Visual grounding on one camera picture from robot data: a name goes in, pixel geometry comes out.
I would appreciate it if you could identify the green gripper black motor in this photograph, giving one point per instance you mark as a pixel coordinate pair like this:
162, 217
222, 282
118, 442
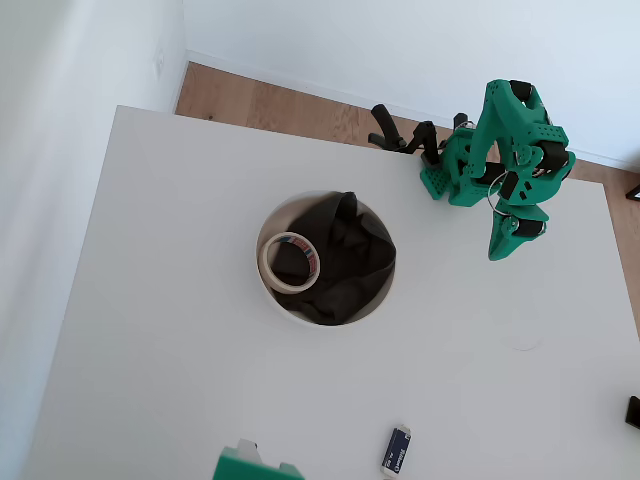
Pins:
511, 238

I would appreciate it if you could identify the white masking tape roll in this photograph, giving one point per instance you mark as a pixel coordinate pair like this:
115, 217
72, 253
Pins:
267, 277

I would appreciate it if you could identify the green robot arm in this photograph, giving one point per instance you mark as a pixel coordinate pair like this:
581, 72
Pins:
500, 115

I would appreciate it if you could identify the black table clamp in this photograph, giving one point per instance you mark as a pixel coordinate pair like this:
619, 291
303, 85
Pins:
387, 125
460, 120

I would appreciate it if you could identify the dark framed object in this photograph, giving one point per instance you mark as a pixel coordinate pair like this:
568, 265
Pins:
635, 194

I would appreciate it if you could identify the black cloth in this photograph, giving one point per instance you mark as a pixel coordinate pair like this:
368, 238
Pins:
350, 265

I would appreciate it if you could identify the black box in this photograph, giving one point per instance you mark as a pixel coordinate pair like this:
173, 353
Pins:
634, 412

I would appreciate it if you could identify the blue and white eraser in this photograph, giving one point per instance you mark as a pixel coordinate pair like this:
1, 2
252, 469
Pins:
395, 450

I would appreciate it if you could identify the white plastic piece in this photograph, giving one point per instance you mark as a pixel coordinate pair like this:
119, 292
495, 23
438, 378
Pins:
248, 448

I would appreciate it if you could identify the green plastic part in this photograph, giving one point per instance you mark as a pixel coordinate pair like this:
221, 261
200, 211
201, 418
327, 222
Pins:
240, 467

